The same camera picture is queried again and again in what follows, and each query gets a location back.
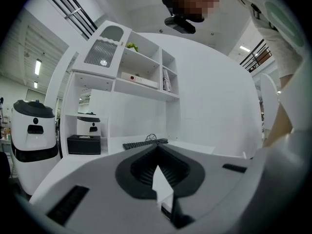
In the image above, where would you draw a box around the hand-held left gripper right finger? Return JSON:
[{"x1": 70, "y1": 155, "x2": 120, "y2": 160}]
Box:
[{"x1": 158, "y1": 144, "x2": 264, "y2": 234}]

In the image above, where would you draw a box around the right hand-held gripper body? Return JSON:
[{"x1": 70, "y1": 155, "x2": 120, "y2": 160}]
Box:
[{"x1": 243, "y1": 131, "x2": 310, "y2": 232}]

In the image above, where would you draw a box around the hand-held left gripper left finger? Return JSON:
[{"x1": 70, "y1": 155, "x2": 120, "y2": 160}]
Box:
[{"x1": 28, "y1": 144, "x2": 176, "y2": 234}]

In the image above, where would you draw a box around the black tissue box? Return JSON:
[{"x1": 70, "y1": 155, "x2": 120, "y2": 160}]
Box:
[{"x1": 66, "y1": 134, "x2": 102, "y2": 156}]

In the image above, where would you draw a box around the black keyboard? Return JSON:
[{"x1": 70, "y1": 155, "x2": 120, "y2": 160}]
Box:
[{"x1": 122, "y1": 138, "x2": 169, "y2": 151}]

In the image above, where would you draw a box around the white black service robot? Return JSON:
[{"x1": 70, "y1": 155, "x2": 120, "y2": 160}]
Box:
[
  {"x1": 10, "y1": 99, "x2": 62, "y2": 196},
  {"x1": 76, "y1": 113, "x2": 102, "y2": 137}
]

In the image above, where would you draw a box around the white desk with shelves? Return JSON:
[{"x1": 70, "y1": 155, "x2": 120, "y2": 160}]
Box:
[{"x1": 45, "y1": 20, "x2": 216, "y2": 161}]

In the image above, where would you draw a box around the row of books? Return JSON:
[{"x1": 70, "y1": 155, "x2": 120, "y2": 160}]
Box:
[{"x1": 162, "y1": 69, "x2": 172, "y2": 93}]

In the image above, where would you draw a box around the flat white box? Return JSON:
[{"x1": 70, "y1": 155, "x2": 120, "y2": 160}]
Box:
[{"x1": 120, "y1": 71, "x2": 159, "y2": 90}]

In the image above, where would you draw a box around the person in white shirt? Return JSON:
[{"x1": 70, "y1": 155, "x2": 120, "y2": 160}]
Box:
[{"x1": 240, "y1": 0, "x2": 312, "y2": 134}]

